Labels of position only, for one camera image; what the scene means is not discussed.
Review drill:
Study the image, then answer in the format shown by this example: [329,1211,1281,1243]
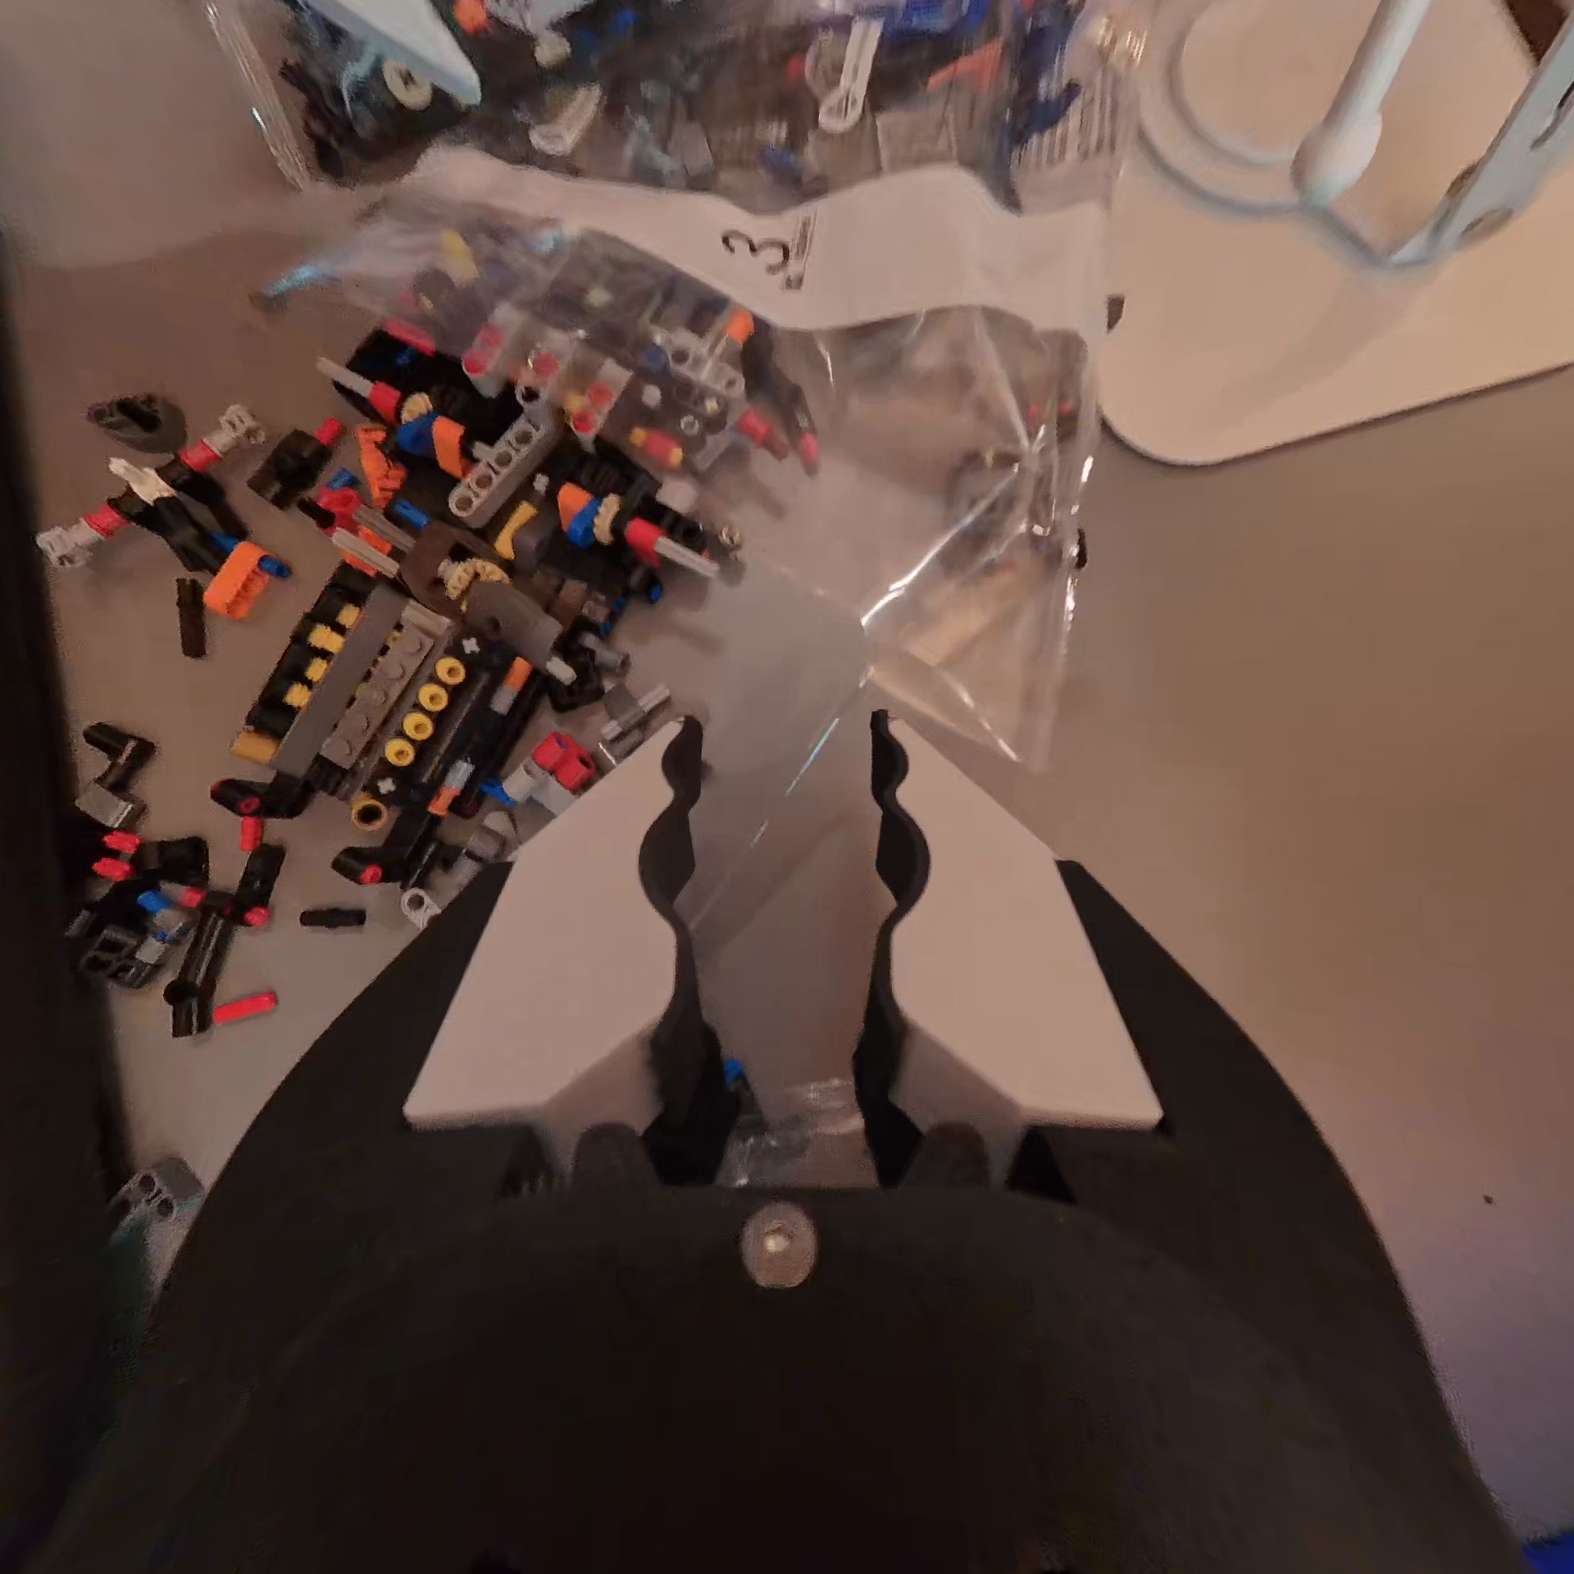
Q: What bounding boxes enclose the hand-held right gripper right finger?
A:
[855,709,1167,1194]

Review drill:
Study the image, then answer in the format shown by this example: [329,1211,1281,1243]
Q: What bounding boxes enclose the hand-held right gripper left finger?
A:
[400,713,750,1185]

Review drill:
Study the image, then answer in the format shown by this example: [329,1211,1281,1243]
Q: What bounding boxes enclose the large clear plastic bag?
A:
[257,212,1100,1111]

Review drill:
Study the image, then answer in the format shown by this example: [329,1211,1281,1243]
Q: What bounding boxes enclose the red and grey lego piece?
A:
[505,727,598,812]

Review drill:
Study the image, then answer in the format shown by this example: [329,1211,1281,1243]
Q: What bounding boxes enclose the black lego assembly yellow studs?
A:
[210,575,651,887]

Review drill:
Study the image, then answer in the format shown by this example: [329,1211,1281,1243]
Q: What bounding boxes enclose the orange lego piece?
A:
[196,537,296,614]

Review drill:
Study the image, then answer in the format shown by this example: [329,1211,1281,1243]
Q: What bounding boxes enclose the light grey lego beam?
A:
[443,404,560,516]

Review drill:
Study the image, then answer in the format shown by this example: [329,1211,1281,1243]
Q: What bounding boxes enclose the pile of loose lego pieces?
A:
[37,315,830,1040]

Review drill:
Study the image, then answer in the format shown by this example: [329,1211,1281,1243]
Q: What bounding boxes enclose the black lego joint assembly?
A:
[37,404,274,582]

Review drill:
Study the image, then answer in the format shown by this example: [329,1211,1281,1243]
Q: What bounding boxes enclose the wooden and white book stand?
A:
[1090,0,1574,469]

